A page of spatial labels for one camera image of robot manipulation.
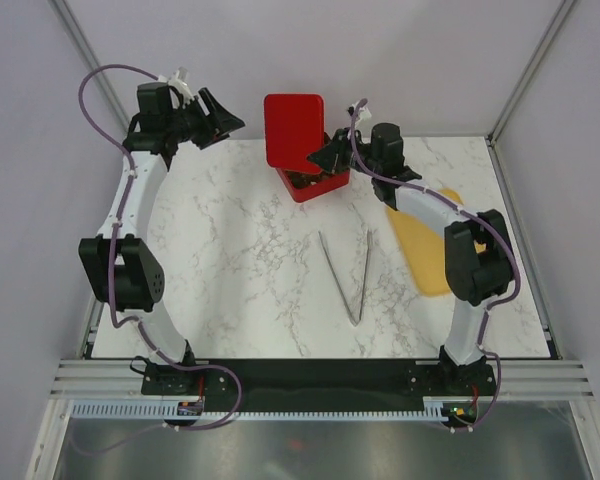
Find white slotted cable duct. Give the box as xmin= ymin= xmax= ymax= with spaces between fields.
xmin=69 ymin=397 xmax=481 ymax=421

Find red compartment chocolate box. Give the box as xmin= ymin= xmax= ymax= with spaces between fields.
xmin=270 ymin=147 xmax=350 ymax=203

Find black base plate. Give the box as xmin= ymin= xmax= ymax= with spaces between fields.
xmin=141 ymin=359 xmax=496 ymax=415

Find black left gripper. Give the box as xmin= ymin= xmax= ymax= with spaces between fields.
xmin=166 ymin=90 xmax=245 ymax=152

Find aluminium front rail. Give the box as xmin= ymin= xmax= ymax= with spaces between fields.
xmin=49 ymin=358 xmax=146 ymax=399

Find aluminium frame left post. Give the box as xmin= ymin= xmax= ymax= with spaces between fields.
xmin=48 ymin=0 xmax=130 ymax=145

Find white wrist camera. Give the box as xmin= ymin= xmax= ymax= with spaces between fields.
xmin=158 ymin=67 xmax=195 ymax=105
xmin=347 ymin=104 xmax=372 ymax=124

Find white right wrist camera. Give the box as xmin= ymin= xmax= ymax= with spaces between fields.
xmin=347 ymin=104 xmax=372 ymax=124

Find aluminium frame post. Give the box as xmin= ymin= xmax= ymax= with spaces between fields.
xmin=485 ymin=0 xmax=581 ymax=147
xmin=48 ymin=0 xmax=130 ymax=145

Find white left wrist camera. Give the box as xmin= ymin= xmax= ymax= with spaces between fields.
xmin=158 ymin=67 xmax=195 ymax=105

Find aluminium frame right post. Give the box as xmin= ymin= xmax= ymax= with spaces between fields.
xmin=485 ymin=0 xmax=581 ymax=147

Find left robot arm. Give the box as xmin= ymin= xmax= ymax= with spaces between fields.
xmin=78 ymin=77 xmax=245 ymax=394

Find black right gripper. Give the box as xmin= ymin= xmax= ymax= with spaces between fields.
xmin=307 ymin=128 xmax=381 ymax=178

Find red box lid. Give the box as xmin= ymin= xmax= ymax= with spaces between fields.
xmin=263 ymin=93 xmax=325 ymax=175

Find yellow tray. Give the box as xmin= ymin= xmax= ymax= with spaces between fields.
xmin=386 ymin=187 xmax=464 ymax=297

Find metal tongs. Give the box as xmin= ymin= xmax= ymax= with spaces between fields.
xmin=317 ymin=229 xmax=373 ymax=328

